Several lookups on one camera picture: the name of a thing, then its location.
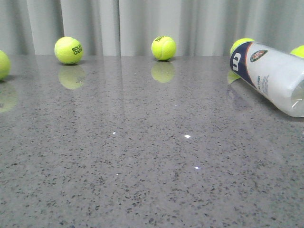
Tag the yellow Wilson tennis ball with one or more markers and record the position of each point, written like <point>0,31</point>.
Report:
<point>239,42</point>

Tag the far-left yellow tennis ball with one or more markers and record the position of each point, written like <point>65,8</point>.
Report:
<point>4,65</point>

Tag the clear Wilson tennis ball can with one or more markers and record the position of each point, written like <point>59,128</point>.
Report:
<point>276,75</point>

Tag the grey pleated curtain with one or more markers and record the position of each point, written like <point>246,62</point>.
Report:
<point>128,27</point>

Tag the yellow Roland Garros tennis ball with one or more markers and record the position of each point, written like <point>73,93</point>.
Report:
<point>68,50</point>

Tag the centre yellow tennis ball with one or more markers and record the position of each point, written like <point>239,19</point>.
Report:
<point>163,48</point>

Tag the far-right yellow tennis ball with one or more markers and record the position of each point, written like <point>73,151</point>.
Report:
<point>298,51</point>

